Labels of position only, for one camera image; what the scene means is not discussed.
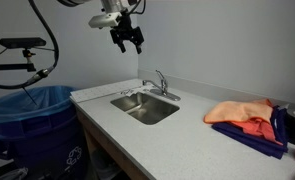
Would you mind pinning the blue recycling bin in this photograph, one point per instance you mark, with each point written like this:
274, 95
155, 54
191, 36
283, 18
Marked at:
37, 140

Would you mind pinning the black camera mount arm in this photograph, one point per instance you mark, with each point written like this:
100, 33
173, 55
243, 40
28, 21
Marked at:
10, 67

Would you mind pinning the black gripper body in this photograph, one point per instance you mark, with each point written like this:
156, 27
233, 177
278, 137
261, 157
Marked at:
127, 31

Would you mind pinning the blue plastic bin liner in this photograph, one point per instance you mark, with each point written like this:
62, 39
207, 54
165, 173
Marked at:
27, 103

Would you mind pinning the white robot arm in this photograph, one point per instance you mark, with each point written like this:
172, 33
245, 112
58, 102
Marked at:
113, 5

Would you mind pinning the chrome sink faucet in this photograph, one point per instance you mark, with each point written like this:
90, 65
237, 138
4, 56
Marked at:
163, 87

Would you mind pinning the dark blue cloth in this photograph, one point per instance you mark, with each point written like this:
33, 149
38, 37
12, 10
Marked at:
247, 140

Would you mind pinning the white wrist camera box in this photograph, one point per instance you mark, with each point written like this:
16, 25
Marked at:
103, 20

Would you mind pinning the red cloth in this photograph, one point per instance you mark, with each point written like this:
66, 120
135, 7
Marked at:
260, 129

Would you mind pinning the stainless steel sink basin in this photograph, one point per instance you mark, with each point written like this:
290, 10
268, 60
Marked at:
147, 108

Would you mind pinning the black stereo camera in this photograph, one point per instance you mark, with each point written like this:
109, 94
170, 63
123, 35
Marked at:
22, 42

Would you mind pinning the counter base cabinet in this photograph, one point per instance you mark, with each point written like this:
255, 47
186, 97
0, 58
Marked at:
100, 140

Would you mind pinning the orange cloth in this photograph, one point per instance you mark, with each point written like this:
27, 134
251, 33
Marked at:
237, 111

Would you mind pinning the clear plastic bag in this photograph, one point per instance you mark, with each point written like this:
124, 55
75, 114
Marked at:
12, 174

